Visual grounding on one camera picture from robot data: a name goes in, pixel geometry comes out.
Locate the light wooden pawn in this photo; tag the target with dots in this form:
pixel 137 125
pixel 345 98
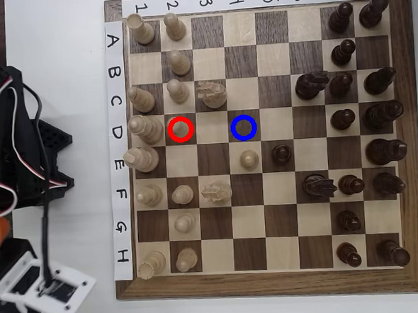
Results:
pixel 249 159
pixel 186 260
pixel 184 222
pixel 177 91
pixel 181 130
pixel 179 62
pixel 182 194
pixel 174 25

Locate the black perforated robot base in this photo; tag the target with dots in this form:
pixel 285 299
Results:
pixel 53 137

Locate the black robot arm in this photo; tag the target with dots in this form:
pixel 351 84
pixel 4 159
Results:
pixel 0 169

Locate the white paper letter strip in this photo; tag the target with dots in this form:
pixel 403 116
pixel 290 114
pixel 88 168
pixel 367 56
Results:
pixel 118 149

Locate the light wooden rook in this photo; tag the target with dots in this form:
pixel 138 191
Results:
pixel 151 264
pixel 142 31

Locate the light wooden bishop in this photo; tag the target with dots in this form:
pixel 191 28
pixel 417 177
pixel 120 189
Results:
pixel 148 195
pixel 140 98

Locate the light wooden king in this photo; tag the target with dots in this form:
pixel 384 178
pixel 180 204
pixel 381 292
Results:
pixel 141 159

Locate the light wooden queen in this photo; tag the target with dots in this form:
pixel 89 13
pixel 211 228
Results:
pixel 145 129

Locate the light wooden knight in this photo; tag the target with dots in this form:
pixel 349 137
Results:
pixel 216 192
pixel 211 94

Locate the wooden chessboard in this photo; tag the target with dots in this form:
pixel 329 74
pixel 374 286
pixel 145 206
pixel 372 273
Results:
pixel 205 32

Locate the dark wooden pawn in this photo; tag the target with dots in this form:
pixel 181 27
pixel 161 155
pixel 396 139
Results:
pixel 344 52
pixel 341 84
pixel 349 220
pixel 340 16
pixel 348 254
pixel 342 119
pixel 351 184
pixel 281 154

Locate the dark wooden knight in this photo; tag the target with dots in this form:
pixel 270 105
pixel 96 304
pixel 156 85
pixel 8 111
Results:
pixel 311 84
pixel 319 186

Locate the dark wooden rook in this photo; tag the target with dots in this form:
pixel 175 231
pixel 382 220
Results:
pixel 374 11
pixel 392 252

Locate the dark wooden bishop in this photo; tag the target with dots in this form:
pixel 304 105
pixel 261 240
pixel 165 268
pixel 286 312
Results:
pixel 380 80
pixel 388 184

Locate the dark wooden king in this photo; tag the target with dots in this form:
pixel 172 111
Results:
pixel 386 151

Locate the dark wooden queen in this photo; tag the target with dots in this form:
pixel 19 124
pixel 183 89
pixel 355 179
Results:
pixel 384 115

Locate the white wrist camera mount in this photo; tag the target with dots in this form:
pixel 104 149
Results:
pixel 74 281

